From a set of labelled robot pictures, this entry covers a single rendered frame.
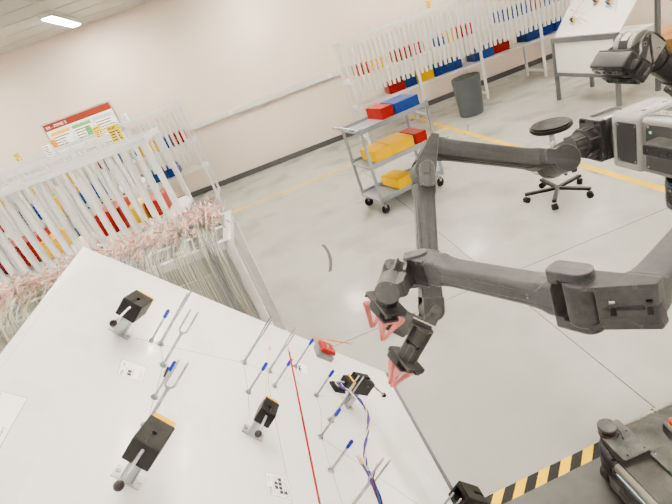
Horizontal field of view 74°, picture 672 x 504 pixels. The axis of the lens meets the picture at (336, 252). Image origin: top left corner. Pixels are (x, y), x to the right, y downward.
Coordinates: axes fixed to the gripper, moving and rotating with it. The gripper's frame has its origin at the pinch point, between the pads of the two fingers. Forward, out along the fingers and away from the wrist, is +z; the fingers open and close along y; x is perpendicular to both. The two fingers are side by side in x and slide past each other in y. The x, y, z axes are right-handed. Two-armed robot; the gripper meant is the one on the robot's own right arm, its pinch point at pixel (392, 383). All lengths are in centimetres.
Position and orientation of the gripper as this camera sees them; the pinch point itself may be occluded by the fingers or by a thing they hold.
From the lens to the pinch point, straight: 133.0
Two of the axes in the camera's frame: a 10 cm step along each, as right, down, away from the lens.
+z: -4.1, 8.7, 2.9
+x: 8.0, 1.9, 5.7
